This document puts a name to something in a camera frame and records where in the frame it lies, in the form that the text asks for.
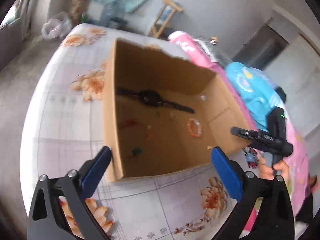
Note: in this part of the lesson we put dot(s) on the white plastic bag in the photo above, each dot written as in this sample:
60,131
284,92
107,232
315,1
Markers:
56,26

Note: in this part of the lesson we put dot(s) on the pink flowered quilt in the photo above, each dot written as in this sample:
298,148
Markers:
297,155

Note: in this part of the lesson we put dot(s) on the small green trinket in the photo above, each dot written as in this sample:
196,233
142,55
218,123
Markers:
137,151

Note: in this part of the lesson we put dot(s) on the small mushroom ornament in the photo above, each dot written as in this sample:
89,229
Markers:
214,40

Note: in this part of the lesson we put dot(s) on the brown cardboard box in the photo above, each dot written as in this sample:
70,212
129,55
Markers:
165,150

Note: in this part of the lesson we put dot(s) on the white wardrobe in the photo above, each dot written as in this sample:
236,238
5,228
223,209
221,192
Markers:
300,67

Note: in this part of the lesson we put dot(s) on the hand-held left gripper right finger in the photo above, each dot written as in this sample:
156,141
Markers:
226,172

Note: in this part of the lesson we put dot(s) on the black wrist watch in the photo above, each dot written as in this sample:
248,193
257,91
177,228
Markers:
150,97

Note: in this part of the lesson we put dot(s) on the floral bed sheet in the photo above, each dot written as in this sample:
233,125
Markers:
67,125

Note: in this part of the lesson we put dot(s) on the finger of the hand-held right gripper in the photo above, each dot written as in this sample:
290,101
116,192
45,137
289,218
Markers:
243,132

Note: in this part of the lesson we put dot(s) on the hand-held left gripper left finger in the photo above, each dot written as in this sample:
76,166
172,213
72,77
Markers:
97,172

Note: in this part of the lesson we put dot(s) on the grey lace cloth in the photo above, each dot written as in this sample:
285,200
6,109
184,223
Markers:
210,51

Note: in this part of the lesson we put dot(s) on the pale window curtain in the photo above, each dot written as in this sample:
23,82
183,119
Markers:
15,15

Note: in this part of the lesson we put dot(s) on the blue striped jacket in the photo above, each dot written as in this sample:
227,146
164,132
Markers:
252,92

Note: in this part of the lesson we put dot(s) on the patterned orange tile panel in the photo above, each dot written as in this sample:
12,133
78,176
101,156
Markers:
81,0

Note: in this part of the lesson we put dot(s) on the person's right hand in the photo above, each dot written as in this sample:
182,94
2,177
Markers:
281,168

